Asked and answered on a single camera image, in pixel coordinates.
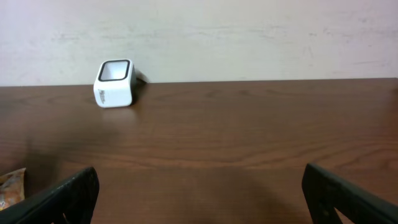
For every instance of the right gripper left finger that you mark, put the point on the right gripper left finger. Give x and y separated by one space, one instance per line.
72 200

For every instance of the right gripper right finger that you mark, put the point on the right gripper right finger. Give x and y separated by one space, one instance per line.
327 194

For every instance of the large yellow snack bag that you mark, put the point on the large yellow snack bag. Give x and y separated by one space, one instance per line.
12 188

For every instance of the white barcode scanner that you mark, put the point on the white barcode scanner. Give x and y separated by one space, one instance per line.
113 86

